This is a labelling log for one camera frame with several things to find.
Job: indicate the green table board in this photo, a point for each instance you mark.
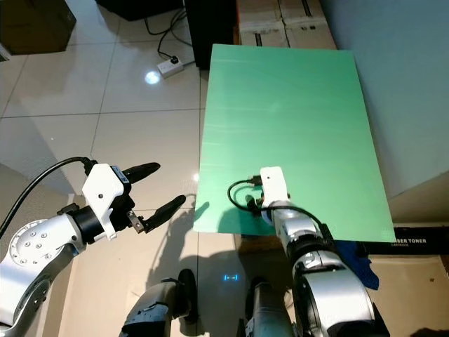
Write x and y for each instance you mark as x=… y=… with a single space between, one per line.
x=287 y=126

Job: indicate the brown cardboard box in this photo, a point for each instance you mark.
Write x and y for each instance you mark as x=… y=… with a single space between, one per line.
x=414 y=288

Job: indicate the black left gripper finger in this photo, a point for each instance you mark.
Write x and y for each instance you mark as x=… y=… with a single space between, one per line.
x=142 y=171
x=165 y=210

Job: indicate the beige cardboard box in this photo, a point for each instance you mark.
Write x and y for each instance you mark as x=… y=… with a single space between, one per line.
x=258 y=21
x=305 y=21

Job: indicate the white power strip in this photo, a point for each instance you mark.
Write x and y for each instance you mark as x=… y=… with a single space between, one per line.
x=170 y=67

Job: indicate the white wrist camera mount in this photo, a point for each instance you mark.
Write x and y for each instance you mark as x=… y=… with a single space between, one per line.
x=105 y=193
x=273 y=184

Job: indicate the black toner carton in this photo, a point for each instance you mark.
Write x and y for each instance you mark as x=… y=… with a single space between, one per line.
x=417 y=239

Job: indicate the robot leg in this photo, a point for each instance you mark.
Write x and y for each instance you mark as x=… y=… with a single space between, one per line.
x=154 y=309
x=266 y=316

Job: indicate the robot left leg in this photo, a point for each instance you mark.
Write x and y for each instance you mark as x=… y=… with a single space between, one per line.
x=154 y=309

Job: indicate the dark brown open box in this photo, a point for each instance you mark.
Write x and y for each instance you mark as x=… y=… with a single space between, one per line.
x=35 y=24

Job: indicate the black tall cabinet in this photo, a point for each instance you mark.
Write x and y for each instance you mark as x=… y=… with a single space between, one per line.
x=210 y=31

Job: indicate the blue cloth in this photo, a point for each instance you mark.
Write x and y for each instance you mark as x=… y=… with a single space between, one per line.
x=358 y=263

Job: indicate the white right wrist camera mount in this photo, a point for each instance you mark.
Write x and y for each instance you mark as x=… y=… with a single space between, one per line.
x=273 y=184

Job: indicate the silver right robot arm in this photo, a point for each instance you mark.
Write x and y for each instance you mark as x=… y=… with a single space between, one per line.
x=337 y=295

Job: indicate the robot right leg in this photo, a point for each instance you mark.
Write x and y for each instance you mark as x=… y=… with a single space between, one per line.
x=266 y=316

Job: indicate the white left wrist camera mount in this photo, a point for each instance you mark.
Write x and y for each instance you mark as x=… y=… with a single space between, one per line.
x=105 y=193

